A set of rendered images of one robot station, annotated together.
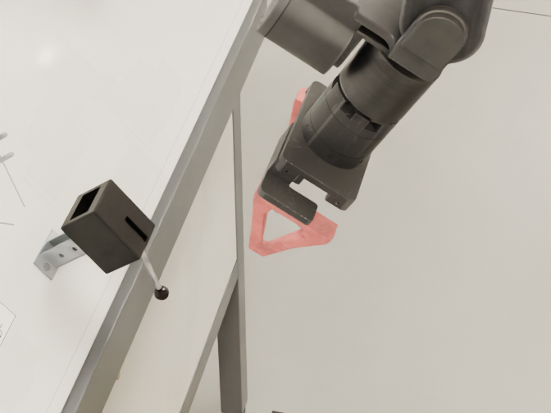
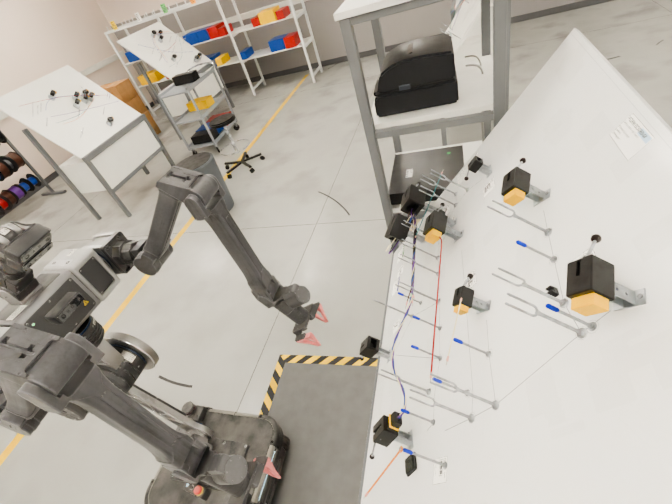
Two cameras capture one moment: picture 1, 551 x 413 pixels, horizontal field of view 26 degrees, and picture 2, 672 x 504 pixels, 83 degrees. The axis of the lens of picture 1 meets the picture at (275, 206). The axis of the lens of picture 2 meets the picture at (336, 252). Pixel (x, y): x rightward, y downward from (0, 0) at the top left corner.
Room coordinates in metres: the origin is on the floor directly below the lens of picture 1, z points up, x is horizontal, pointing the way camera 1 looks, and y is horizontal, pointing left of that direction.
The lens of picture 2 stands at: (1.53, 0.31, 2.05)
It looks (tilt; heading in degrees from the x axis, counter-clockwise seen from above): 39 degrees down; 192
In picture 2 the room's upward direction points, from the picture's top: 20 degrees counter-clockwise
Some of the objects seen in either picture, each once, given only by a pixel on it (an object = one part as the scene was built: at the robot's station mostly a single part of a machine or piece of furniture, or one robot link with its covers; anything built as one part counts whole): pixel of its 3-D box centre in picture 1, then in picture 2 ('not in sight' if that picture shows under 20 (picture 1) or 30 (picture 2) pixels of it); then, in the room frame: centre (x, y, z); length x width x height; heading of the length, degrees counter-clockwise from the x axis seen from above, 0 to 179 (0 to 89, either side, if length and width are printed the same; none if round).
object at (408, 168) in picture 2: not in sight; (427, 174); (-0.02, 0.52, 1.09); 0.35 x 0.33 x 0.07; 167
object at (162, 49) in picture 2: not in sight; (183, 78); (-5.43, -2.62, 0.83); 1.18 x 0.72 x 1.65; 167
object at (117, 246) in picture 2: not in sight; (128, 252); (0.58, -0.54, 1.45); 0.09 x 0.08 x 0.12; 165
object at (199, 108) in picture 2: not in sight; (203, 108); (-4.32, -2.09, 0.54); 0.99 x 0.50 x 1.08; 168
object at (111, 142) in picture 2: not in sight; (98, 141); (-3.19, -3.13, 0.83); 1.18 x 0.72 x 1.65; 165
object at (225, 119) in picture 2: not in sight; (234, 144); (-3.07, -1.42, 0.34); 0.58 x 0.55 x 0.69; 126
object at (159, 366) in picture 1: (175, 292); not in sight; (1.06, 0.13, 0.60); 0.55 x 0.03 x 0.39; 167
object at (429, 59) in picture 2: not in sight; (413, 75); (0.02, 0.51, 1.56); 0.30 x 0.23 x 0.19; 78
